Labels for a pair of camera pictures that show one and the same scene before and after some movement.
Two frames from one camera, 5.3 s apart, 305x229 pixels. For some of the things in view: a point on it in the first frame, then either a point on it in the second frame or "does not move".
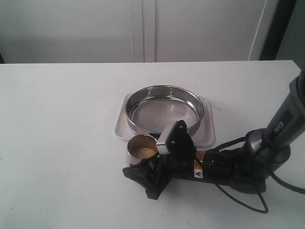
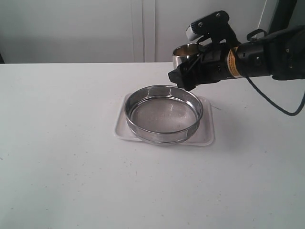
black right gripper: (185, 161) to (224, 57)
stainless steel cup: (140, 147) to (183, 53)
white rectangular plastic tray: (205, 136) does not move
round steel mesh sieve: (154, 110) does not move
